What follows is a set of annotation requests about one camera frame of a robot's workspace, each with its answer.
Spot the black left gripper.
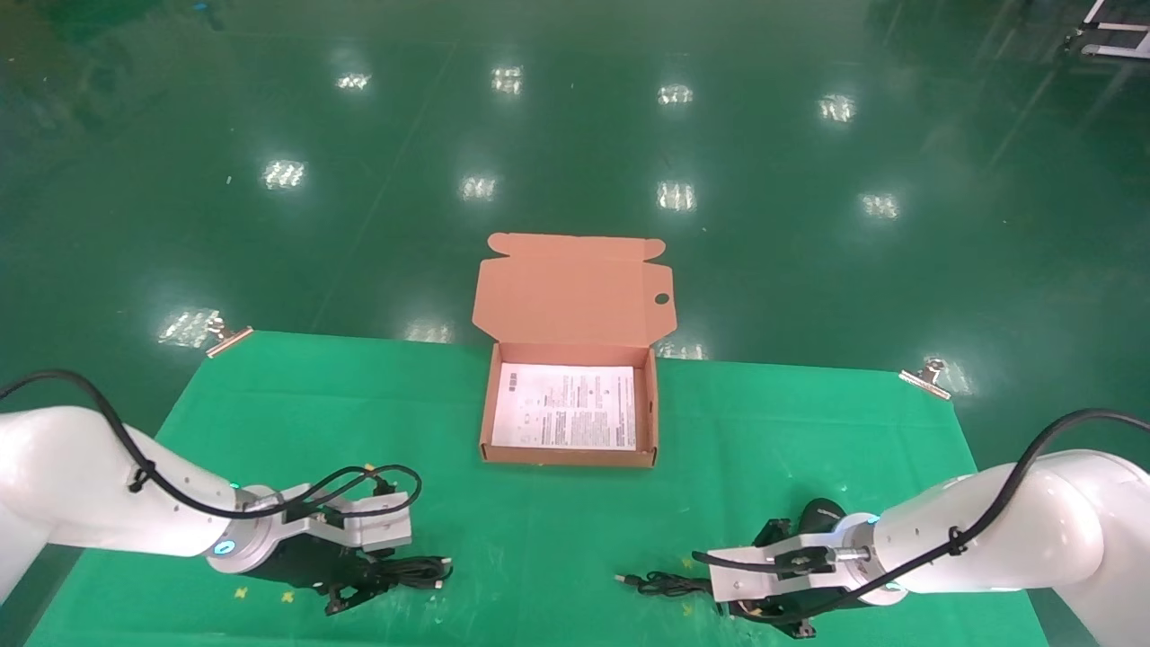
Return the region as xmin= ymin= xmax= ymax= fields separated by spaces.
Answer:
xmin=256 ymin=537 xmax=405 ymax=617

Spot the black data cable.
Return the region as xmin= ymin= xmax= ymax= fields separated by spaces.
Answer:
xmin=359 ymin=554 xmax=454 ymax=591

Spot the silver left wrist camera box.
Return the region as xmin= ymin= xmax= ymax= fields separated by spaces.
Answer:
xmin=287 ymin=492 xmax=414 ymax=554

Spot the white printed paper sheet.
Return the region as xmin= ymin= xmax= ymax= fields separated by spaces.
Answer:
xmin=491 ymin=362 xmax=637 ymax=451

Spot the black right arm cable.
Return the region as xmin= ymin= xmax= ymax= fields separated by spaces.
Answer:
xmin=692 ymin=409 xmax=1150 ymax=627

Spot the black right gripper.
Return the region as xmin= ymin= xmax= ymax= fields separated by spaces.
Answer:
xmin=730 ymin=517 xmax=877 ymax=641

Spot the open orange cardboard box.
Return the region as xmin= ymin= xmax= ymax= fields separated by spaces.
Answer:
xmin=472 ymin=232 xmax=675 ymax=469

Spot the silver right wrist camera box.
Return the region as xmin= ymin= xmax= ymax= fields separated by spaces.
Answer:
xmin=708 ymin=537 xmax=868 ymax=605

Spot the green table cloth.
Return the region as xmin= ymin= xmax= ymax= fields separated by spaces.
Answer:
xmin=27 ymin=331 xmax=1048 ymax=647

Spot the grey metal frame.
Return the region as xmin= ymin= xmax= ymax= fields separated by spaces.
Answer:
xmin=1063 ymin=0 xmax=1150 ymax=62

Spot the metal binder clip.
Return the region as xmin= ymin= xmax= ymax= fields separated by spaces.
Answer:
xmin=205 ymin=315 xmax=255 ymax=359
xmin=898 ymin=358 xmax=953 ymax=401

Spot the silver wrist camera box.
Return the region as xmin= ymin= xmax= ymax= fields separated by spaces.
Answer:
xmin=708 ymin=537 xmax=868 ymax=605
xmin=287 ymin=492 xmax=414 ymax=554

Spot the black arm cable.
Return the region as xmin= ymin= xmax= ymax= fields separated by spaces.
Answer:
xmin=692 ymin=409 xmax=1150 ymax=627
xmin=0 ymin=369 xmax=423 ymax=524

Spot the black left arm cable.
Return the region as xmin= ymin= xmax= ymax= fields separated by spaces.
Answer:
xmin=0 ymin=369 xmax=423 ymax=524

